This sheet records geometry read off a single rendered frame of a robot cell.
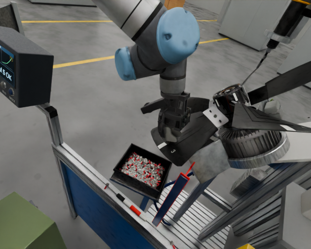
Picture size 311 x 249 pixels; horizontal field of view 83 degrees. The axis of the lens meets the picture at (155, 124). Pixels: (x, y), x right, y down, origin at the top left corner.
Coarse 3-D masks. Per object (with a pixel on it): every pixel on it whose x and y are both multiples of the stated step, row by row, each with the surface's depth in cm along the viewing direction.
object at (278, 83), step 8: (304, 64) 55; (288, 72) 58; (296, 72) 59; (304, 72) 60; (272, 80) 61; (280, 80) 62; (288, 80) 63; (296, 80) 63; (304, 80) 65; (272, 88) 66; (280, 88) 66; (288, 88) 67; (272, 96) 70
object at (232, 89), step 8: (224, 88) 75; (232, 88) 70; (240, 88) 65; (216, 96) 69; (224, 96) 66; (232, 96) 65; (240, 96) 65; (216, 104) 71; (224, 104) 67; (224, 112) 69; (232, 112) 67; (232, 120) 69
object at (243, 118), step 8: (240, 104) 57; (240, 112) 48; (248, 112) 48; (256, 112) 49; (240, 120) 43; (248, 120) 43; (256, 120) 43; (264, 120) 43; (272, 120) 44; (280, 120) 45; (240, 128) 40; (248, 128) 39; (256, 128) 39; (264, 128) 39; (272, 128) 38; (280, 128) 38; (296, 128) 39
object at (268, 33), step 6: (306, 6) 42; (306, 12) 42; (300, 18) 43; (306, 18) 42; (294, 24) 44; (300, 24) 43; (270, 30) 47; (294, 30) 44; (300, 30) 44; (270, 36) 45; (276, 36) 44; (282, 36) 44; (288, 36) 46; (294, 36) 45; (282, 42) 44; (288, 42) 45
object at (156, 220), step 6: (180, 174) 41; (180, 180) 42; (186, 180) 40; (174, 186) 44; (180, 186) 43; (174, 192) 45; (168, 198) 48; (174, 198) 47; (168, 204) 50; (162, 210) 53; (156, 216) 58; (162, 216) 55; (156, 222) 60
